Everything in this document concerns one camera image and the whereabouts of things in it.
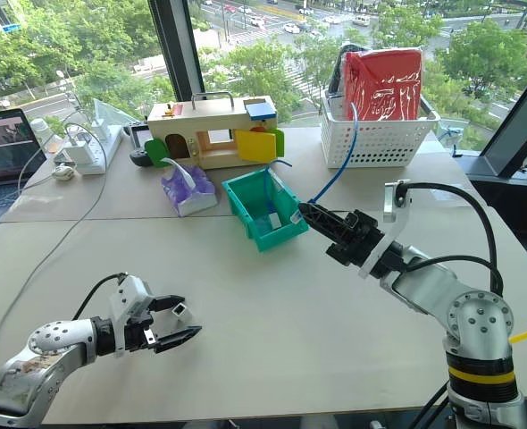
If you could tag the black handheld controller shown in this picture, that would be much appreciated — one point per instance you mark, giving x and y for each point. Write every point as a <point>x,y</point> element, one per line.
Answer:
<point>139,143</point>

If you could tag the wooden activity box toy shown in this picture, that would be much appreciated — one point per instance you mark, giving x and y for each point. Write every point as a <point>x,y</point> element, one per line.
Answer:
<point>214,120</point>

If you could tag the purple tissue pack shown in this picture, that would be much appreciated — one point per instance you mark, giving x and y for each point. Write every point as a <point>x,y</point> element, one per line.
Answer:
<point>192,192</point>

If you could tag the white charger adapter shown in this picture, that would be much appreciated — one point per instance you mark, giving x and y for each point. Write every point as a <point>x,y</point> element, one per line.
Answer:
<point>77,154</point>

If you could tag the white paper cup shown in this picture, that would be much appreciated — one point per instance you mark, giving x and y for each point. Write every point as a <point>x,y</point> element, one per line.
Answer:
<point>42,132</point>

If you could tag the black item in basket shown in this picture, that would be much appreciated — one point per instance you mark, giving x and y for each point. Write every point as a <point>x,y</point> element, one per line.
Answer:
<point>337,76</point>

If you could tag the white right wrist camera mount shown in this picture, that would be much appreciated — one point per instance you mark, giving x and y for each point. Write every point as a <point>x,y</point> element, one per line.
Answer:
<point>379,250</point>

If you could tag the dark window frame pillar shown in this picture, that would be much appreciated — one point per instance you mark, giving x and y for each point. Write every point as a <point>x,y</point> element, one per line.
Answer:
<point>176,49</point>

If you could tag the laptop computer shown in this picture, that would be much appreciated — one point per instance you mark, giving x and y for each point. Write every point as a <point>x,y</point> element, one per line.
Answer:
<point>4,152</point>

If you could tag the green plastic bin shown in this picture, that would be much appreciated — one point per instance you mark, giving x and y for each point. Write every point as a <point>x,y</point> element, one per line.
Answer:
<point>245,201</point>

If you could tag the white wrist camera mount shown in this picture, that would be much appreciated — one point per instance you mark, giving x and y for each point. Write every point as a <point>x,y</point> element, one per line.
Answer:
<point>127,295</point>
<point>379,250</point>

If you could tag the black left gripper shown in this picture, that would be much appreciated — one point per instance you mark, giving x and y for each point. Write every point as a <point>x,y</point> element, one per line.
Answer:
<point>137,333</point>

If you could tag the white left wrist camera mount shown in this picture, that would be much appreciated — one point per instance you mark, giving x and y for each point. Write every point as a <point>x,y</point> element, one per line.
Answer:
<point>127,295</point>

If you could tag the white power strip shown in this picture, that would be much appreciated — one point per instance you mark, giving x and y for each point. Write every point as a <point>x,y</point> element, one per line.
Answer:
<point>107,149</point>

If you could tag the small white device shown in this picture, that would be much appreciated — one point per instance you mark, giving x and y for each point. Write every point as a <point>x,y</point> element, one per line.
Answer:
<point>62,172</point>

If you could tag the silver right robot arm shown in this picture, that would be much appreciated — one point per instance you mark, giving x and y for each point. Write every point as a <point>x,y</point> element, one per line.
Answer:
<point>429,281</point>

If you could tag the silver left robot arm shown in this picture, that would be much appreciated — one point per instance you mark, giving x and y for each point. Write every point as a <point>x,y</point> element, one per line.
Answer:
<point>49,339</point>

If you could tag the dark slanted window frame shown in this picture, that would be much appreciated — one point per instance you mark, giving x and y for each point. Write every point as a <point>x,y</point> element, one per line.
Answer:
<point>518,129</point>

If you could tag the red plastic package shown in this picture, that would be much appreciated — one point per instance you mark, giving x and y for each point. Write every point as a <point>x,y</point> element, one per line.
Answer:
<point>384,85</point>

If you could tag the white perforated plastic basket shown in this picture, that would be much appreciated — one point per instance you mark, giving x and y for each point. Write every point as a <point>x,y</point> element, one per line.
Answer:
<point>375,143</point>

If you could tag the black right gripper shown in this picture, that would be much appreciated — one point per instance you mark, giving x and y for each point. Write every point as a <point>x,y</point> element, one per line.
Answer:
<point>357,241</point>

